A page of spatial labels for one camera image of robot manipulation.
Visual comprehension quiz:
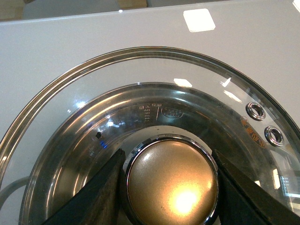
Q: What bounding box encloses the glass lid with gold knob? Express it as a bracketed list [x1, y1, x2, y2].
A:
[0, 46, 293, 225]

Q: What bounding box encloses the white electric cooking pot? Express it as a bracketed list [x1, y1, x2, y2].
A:
[0, 82, 300, 225]

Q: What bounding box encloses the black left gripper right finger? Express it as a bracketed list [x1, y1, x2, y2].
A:
[212, 150, 300, 225]

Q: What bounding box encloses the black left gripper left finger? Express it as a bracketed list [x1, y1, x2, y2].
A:
[43, 149, 125, 225]

